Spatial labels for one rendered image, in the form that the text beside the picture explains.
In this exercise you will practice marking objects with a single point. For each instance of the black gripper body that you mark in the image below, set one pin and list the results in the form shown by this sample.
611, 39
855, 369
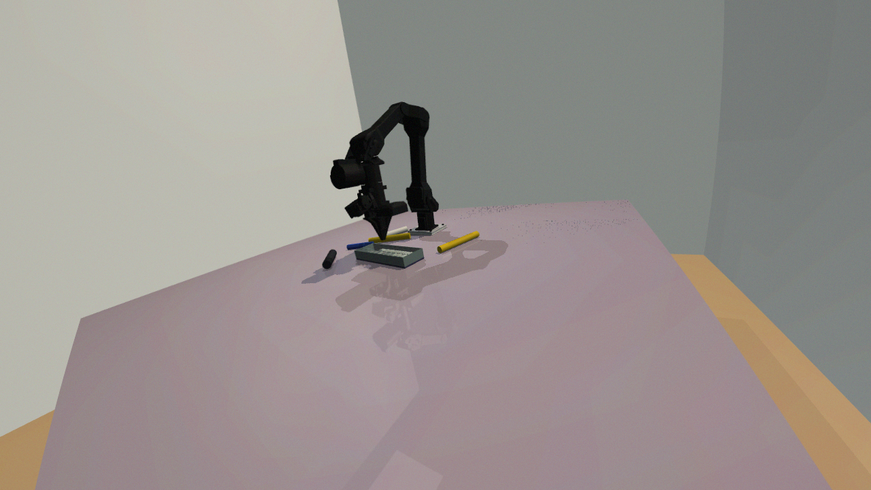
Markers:
385, 208

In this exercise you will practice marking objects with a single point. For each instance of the yellow cylinder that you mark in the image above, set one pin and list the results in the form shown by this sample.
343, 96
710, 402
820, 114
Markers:
402, 236
458, 241

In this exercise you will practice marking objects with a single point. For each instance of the blue stylus with grey tip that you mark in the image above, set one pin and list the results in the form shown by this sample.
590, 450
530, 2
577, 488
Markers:
359, 245

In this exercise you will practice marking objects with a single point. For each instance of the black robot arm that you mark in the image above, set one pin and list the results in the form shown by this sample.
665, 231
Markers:
361, 167

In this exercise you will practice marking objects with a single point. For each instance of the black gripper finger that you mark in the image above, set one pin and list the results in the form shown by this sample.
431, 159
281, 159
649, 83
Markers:
374, 224
383, 225

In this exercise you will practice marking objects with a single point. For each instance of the black cylinder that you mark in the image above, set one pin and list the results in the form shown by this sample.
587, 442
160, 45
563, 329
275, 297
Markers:
329, 259

